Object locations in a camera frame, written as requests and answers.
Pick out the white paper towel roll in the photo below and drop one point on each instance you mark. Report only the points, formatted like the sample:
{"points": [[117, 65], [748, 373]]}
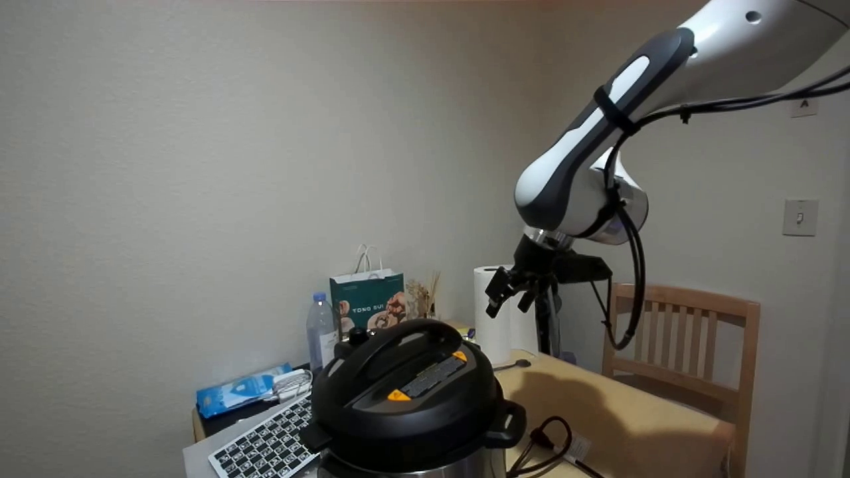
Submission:
{"points": [[495, 323]]}

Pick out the clear plastic water bottle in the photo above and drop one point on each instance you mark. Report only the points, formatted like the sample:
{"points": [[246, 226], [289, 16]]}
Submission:
{"points": [[323, 333]]}

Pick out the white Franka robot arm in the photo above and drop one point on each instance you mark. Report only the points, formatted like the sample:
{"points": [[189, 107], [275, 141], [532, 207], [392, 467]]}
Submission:
{"points": [[638, 95]]}

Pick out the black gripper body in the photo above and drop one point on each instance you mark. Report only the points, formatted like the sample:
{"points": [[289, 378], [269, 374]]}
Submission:
{"points": [[536, 263]]}

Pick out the small white box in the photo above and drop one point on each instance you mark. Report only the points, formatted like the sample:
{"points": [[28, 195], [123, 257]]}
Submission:
{"points": [[291, 382]]}

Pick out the green paper gift bag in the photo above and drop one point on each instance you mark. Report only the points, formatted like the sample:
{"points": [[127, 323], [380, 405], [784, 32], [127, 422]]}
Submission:
{"points": [[359, 301]]}

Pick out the blue tissue pack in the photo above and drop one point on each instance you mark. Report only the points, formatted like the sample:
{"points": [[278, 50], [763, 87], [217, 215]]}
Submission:
{"points": [[236, 393]]}

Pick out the white black key keyboard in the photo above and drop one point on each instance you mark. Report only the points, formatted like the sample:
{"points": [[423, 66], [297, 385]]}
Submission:
{"points": [[261, 441]]}

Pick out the black lid steel rice cooker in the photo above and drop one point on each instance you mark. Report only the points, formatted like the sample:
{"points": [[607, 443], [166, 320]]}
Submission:
{"points": [[408, 398]]}

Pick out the white wall switch plate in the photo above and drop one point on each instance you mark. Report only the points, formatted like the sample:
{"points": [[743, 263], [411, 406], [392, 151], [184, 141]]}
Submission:
{"points": [[800, 215]]}

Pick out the wooden slat chair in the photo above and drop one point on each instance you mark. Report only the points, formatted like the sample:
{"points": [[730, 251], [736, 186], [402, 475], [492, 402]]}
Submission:
{"points": [[707, 353]]}

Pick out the small dark utensil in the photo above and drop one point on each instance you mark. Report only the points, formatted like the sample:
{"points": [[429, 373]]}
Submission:
{"points": [[516, 362]]}

